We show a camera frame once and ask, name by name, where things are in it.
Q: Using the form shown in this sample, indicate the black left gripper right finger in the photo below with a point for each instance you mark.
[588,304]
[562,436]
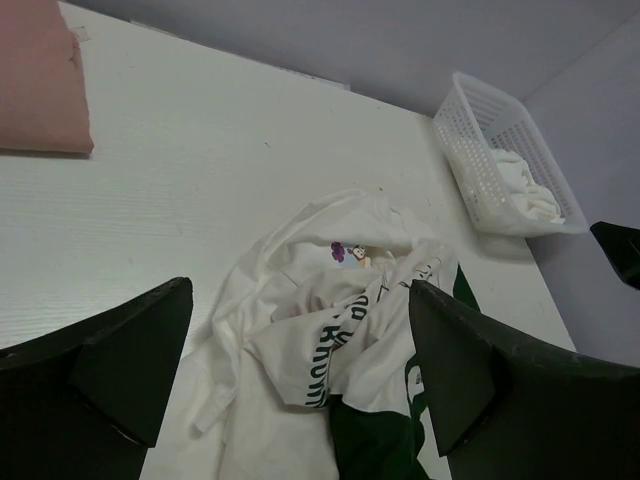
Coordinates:
[506,405]

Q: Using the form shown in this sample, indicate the folded pink t-shirt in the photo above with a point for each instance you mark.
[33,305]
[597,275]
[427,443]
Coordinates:
[43,97]

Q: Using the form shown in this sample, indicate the white plastic basket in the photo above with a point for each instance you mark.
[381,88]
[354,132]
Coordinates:
[475,118]

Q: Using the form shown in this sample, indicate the white t-shirt green print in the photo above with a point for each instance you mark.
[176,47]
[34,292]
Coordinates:
[350,350]

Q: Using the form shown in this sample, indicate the white cloth in basket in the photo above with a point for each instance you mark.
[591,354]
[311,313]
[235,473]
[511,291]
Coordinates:
[534,201]

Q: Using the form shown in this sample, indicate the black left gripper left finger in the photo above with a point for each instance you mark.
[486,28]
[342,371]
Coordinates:
[88,401]

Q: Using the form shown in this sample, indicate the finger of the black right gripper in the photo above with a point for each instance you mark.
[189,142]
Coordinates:
[620,245]

